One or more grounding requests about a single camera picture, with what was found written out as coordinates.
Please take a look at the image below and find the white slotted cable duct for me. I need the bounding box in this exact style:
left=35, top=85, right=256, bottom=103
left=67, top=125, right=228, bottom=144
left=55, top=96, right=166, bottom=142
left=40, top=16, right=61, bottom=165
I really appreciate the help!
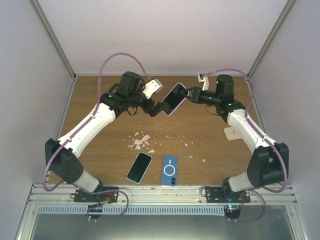
left=38, top=204, right=225, bottom=216

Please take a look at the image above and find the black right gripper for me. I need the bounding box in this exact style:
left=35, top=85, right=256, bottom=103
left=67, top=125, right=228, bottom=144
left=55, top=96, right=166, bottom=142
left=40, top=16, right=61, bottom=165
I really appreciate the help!
left=180, top=87, right=221, bottom=107

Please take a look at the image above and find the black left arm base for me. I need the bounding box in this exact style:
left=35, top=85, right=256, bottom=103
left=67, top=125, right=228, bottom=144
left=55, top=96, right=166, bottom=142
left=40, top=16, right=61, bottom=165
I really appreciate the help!
left=70, top=186, right=119, bottom=204

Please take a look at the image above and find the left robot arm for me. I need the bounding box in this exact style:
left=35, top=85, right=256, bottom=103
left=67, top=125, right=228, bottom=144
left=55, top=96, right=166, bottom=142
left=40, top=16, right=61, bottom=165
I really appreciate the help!
left=43, top=71, right=164, bottom=202

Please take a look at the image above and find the blue magsafe phone case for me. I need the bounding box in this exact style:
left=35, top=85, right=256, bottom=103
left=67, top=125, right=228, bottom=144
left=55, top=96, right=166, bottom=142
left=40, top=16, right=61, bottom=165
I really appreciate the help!
left=161, top=155, right=178, bottom=187

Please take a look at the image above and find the phone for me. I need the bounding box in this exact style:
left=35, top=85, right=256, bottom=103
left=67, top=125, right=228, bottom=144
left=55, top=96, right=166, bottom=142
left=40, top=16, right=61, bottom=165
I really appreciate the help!
left=126, top=152, right=153, bottom=184

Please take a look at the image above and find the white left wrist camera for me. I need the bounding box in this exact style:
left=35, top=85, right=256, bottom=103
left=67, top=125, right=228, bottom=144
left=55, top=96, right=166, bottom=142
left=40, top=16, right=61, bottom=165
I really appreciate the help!
left=142, top=79, right=164, bottom=99

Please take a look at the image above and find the white phone stand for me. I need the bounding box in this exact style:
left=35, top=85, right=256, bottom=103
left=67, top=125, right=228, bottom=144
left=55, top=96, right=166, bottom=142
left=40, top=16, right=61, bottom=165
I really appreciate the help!
left=223, top=127, right=242, bottom=141

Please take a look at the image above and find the white debris pile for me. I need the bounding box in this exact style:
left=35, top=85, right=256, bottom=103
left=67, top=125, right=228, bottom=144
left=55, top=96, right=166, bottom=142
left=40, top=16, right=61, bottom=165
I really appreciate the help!
left=127, top=131, right=156, bottom=154

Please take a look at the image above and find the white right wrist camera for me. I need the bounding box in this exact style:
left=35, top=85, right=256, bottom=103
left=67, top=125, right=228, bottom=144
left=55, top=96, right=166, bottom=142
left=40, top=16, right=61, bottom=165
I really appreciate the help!
left=197, top=73, right=210, bottom=91

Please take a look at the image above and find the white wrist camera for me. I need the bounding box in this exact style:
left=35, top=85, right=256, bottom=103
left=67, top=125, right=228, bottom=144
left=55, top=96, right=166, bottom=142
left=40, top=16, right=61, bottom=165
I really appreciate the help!
left=142, top=79, right=164, bottom=99
left=197, top=73, right=210, bottom=91

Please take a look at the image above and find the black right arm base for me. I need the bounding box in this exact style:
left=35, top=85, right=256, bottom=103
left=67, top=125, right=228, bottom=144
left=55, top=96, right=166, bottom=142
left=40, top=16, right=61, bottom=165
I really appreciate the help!
left=201, top=186, right=251, bottom=204

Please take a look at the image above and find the aluminium front rail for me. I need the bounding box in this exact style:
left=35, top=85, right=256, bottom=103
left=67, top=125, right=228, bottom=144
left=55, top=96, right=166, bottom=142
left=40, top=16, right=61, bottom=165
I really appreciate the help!
left=27, top=184, right=297, bottom=205

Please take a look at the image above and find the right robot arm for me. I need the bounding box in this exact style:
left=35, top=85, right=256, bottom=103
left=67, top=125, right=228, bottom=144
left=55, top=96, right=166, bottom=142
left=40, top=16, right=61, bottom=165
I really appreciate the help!
left=179, top=74, right=289, bottom=203

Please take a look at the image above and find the lavender phone case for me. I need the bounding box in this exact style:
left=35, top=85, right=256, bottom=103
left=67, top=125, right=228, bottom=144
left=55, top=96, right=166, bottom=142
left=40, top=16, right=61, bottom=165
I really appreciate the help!
left=160, top=82, right=188, bottom=117

